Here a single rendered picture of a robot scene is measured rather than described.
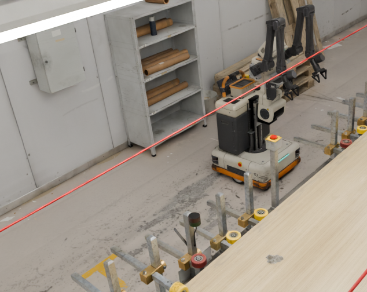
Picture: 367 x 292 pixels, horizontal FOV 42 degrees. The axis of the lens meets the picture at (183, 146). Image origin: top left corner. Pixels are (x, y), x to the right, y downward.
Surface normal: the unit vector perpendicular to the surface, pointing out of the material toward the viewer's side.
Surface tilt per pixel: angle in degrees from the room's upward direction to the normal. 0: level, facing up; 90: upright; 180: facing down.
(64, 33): 90
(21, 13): 61
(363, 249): 0
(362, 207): 0
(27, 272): 0
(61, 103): 90
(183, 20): 90
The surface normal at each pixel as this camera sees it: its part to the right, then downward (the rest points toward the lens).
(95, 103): 0.71, 0.26
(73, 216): -0.11, -0.87
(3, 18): 0.57, -0.20
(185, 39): -0.69, 0.41
